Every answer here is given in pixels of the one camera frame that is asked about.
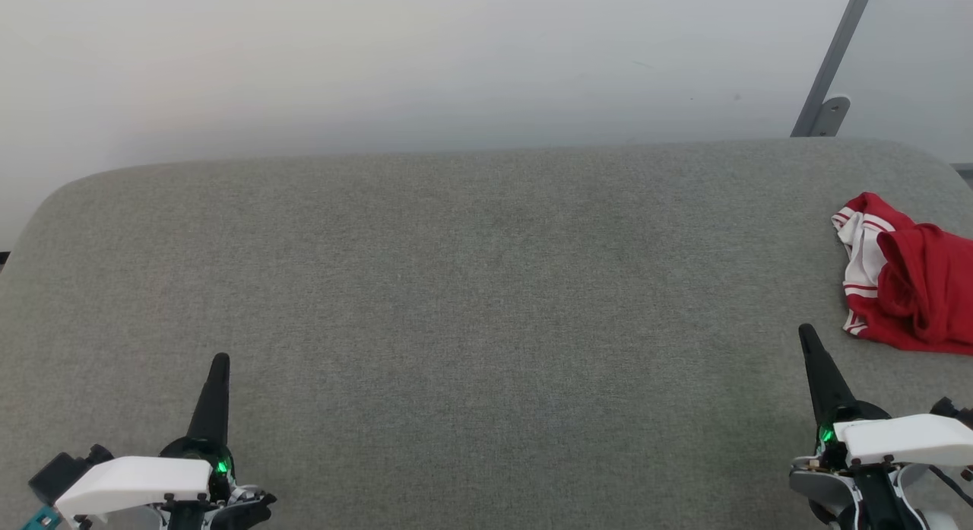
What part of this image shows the grey fabric sofa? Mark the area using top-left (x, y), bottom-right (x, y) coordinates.
top-left (0, 137), bottom-right (973, 530)

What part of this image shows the grey metal post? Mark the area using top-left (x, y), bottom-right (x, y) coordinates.
top-left (791, 0), bottom-right (879, 138)

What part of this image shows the grey metal mounting plate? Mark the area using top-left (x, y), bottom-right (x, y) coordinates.
top-left (810, 95), bottom-right (851, 138)

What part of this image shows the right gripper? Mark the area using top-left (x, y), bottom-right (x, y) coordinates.
top-left (789, 323), bottom-right (936, 530)

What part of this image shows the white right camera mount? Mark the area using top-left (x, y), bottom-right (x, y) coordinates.
top-left (834, 414), bottom-right (973, 468)

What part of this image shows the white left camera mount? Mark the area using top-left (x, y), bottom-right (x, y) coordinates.
top-left (55, 455), bottom-right (212, 525)

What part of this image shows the red and white jersey shirt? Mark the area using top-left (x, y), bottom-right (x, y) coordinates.
top-left (831, 192), bottom-right (973, 356)

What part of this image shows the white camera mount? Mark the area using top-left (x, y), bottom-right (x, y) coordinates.
top-left (834, 414), bottom-right (973, 468)
top-left (55, 455), bottom-right (212, 525)

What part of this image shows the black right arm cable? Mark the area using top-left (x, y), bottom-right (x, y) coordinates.
top-left (929, 465), bottom-right (973, 491)

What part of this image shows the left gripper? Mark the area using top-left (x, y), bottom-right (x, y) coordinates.
top-left (158, 353), bottom-right (278, 530)

